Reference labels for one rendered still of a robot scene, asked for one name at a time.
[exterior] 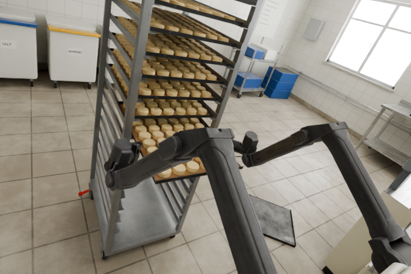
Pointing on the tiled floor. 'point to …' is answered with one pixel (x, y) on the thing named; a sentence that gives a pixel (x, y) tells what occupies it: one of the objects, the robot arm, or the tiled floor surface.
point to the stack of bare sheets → (274, 221)
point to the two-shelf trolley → (251, 71)
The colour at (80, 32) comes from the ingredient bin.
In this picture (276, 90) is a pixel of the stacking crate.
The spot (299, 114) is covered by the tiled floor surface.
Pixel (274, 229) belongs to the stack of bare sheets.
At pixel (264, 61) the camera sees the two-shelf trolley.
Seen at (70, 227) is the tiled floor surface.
